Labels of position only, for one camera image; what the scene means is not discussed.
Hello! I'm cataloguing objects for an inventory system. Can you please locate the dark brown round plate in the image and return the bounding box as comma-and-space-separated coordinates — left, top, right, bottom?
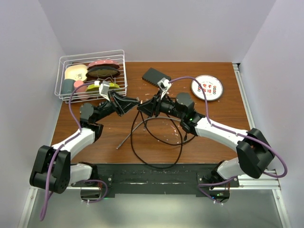
86, 66, 121, 78

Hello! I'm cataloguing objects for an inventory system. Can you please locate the red dotted plate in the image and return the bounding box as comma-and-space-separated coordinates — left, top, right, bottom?
87, 59, 120, 70

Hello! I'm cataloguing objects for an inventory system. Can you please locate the long black ethernet cable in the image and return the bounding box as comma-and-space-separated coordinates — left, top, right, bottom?
130, 111, 183, 170

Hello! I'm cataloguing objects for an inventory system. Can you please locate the yellow green dotted plate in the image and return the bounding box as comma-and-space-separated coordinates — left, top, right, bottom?
86, 83, 120, 92

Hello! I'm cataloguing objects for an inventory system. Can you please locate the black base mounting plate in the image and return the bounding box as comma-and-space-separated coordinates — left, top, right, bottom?
71, 163, 240, 199

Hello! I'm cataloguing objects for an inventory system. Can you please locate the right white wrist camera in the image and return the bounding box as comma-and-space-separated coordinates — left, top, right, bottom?
157, 79, 172, 96

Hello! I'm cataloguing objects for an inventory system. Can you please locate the pink cup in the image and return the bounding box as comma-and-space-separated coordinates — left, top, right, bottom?
74, 80, 88, 100

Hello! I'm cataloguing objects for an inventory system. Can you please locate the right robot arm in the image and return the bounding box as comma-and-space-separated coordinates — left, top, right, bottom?
137, 93, 275, 187

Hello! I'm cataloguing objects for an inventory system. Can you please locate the beige square plate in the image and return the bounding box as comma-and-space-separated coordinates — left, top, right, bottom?
65, 64, 87, 82

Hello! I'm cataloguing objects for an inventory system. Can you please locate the aluminium frame rail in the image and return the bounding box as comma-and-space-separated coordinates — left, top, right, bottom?
29, 64, 292, 228

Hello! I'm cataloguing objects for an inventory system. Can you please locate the white round printed plate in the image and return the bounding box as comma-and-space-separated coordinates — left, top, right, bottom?
191, 75, 224, 101

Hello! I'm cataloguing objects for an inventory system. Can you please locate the dark grey cup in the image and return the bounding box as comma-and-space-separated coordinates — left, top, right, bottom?
61, 79, 75, 95

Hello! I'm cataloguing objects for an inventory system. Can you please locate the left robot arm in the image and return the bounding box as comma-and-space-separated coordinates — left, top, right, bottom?
29, 91, 140, 194

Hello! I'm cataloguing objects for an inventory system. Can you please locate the white wire dish rack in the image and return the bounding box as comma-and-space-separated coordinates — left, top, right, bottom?
55, 50, 128, 102

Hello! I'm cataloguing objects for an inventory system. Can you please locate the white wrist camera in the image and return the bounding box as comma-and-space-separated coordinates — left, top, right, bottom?
94, 81, 110, 100
157, 79, 172, 96

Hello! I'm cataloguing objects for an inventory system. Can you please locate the grey ethernet cable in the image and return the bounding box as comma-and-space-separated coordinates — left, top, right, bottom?
115, 116, 183, 150

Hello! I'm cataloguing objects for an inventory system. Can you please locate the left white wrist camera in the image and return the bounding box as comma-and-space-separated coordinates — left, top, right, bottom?
94, 81, 110, 100

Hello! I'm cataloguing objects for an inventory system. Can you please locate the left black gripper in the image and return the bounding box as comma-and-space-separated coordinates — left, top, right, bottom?
94, 90, 139, 123

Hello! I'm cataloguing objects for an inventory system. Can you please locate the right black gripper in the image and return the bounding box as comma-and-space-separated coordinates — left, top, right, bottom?
137, 90, 185, 120

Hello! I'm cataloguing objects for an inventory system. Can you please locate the black network switch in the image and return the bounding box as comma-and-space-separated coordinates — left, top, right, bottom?
142, 68, 171, 87

